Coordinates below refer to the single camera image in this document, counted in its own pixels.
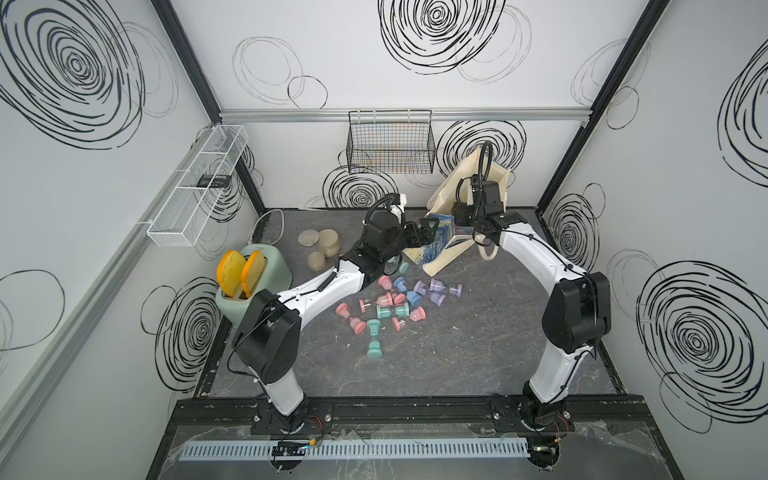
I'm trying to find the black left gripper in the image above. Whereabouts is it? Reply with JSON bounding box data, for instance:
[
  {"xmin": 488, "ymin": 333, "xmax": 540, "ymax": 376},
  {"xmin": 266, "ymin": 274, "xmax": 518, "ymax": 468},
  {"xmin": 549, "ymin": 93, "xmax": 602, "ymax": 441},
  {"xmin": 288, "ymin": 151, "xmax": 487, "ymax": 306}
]
[{"xmin": 378, "ymin": 217, "xmax": 436, "ymax": 266}]

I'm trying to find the canvas bag with starry print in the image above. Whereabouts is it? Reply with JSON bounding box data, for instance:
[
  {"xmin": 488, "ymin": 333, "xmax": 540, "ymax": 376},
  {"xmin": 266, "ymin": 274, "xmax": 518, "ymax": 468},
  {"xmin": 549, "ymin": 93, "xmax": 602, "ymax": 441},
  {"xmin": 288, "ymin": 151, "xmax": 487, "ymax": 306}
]
[{"xmin": 404, "ymin": 142, "xmax": 510, "ymax": 276}]

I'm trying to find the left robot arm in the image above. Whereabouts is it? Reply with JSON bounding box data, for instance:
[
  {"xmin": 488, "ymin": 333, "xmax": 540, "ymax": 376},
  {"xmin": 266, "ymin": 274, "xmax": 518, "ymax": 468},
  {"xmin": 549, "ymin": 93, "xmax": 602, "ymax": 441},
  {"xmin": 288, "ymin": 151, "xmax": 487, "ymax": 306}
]
[{"xmin": 232, "ymin": 206, "xmax": 439, "ymax": 419}]

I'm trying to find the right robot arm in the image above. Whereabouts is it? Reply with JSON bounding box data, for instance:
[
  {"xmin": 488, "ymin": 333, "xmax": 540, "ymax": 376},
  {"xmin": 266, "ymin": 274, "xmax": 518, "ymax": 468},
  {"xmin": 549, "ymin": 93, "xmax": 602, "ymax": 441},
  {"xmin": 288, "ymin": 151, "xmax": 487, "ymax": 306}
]
[{"xmin": 452, "ymin": 174, "xmax": 611, "ymax": 430}]

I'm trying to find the pink hourglass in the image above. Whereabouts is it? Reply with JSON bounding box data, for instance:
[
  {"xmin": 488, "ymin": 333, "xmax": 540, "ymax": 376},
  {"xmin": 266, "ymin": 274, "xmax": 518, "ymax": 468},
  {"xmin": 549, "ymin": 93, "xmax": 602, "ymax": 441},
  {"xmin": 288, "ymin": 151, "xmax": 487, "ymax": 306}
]
[
  {"xmin": 377, "ymin": 275, "xmax": 393, "ymax": 290},
  {"xmin": 335, "ymin": 303, "xmax": 367, "ymax": 335}
]

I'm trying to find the pink hourglass left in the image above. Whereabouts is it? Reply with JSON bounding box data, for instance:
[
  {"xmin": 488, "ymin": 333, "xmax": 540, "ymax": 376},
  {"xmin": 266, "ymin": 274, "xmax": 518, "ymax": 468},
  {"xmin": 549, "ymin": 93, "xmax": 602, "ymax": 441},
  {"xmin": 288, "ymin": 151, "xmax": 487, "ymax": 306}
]
[{"xmin": 335, "ymin": 303, "xmax": 367, "ymax": 335}]

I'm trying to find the teal hourglass front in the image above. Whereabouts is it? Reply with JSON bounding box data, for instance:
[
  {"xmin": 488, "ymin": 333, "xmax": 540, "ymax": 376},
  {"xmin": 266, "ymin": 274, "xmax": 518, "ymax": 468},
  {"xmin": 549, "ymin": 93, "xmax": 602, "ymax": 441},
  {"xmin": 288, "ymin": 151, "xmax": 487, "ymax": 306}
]
[{"xmin": 366, "ymin": 319, "xmax": 383, "ymax": 358}]

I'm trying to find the short jar with beige lid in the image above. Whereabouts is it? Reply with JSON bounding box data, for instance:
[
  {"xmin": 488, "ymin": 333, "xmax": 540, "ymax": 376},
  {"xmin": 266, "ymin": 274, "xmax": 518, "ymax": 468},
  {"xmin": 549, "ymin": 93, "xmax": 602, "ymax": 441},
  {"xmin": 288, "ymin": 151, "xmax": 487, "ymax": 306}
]
[{"xmin": 318, "ymin": 229, "xmax": 341, "ymax": 258}]

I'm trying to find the tall glass jar with rice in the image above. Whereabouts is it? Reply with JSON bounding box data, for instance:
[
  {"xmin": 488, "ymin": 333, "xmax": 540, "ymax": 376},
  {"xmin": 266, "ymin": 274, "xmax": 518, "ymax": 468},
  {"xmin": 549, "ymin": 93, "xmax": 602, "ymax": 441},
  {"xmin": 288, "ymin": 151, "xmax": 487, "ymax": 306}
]
[{"xmin": 297, "ymin": 229, "xmax": 327, "ymax": 272}]

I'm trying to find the mint green toaster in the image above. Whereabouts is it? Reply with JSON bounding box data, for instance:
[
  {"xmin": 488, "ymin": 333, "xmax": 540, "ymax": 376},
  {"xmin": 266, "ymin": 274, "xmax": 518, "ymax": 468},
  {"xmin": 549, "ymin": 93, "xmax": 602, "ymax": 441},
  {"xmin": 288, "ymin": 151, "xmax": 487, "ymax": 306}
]
[{"xmin": 215, "ymin": 244, "xmax": 293, "ymax": 326}]

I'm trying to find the yellow toast slice right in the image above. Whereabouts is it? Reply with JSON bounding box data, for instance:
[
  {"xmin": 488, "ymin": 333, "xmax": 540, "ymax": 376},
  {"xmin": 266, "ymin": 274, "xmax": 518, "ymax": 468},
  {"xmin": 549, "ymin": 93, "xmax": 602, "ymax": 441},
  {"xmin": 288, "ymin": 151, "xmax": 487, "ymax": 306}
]
[{"xmin": 240, "ymin": 251, "xmax": 267, "ymax": 298}]

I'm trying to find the yellow toast slice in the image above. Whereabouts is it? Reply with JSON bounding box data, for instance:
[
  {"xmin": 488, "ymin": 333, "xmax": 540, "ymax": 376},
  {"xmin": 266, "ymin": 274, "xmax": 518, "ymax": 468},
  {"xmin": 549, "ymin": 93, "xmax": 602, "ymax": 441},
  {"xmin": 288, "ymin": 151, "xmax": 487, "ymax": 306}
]
[
  {"xmin": 216, "ymin": 250, "xmax": 246, "ymax": 298},
  {"xmin": 240, "ymin": 251, "xmax": 267, "ymax": 298}
]

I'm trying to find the yellow toast slice left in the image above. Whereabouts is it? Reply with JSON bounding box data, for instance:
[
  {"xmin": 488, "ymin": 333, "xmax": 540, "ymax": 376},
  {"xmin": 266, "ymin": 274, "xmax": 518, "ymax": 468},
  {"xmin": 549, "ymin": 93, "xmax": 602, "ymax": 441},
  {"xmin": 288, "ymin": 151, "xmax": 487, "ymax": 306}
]
[{"xmin": 216, "ymin": 250, "xmax": 246, "ymax": 298}]

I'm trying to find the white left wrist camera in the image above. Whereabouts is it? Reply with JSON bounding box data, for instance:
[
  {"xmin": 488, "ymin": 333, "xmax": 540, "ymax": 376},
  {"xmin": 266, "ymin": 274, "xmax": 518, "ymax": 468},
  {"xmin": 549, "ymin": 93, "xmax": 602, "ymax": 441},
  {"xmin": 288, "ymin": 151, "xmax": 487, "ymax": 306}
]
[{"xmin": 387, "ymin": 193, "xmax": 407, "ymax": 223}]

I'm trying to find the black wire basket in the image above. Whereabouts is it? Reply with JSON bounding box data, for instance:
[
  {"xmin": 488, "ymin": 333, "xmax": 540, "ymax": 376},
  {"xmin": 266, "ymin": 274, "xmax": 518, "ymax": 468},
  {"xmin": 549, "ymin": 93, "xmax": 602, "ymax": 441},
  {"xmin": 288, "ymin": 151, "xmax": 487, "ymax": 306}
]
[{"xmin": 345, "ymin": 109, "xmax": 437, "ymax": 174}]

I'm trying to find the white power cable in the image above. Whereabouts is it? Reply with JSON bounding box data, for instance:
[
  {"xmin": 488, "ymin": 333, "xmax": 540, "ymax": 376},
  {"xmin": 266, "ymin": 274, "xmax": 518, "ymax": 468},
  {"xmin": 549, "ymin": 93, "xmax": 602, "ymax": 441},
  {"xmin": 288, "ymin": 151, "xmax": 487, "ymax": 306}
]
[{"xmin": 248, "ymin": 208, "xmax": 287, "ymax": 246}]

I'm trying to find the white slotted cable duct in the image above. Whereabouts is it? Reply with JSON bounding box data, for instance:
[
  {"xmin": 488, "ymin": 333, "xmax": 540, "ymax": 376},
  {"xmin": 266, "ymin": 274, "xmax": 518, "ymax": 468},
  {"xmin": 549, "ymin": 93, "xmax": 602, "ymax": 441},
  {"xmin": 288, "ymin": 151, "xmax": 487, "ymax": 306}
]
[{"xmin": 179, "ymin": 438, "xmax": 530, "ymax": 461}]

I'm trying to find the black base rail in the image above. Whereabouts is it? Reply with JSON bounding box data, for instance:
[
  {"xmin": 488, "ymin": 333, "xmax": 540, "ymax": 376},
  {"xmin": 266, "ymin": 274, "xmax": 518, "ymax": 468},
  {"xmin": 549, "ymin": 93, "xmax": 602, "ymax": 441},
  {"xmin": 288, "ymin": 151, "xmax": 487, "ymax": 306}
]
[{"xmin": 166, "ymin": 395, "xmax": 651, "ymax": 434}]

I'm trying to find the white wire shelf basket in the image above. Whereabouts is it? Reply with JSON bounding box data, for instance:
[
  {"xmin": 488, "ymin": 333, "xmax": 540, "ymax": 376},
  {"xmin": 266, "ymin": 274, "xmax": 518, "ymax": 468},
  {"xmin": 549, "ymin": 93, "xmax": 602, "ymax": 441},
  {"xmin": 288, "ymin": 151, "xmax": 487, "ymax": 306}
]
[{"xmin": 147, "ymin": 124, "xmax": 248, "ymax": 247}]

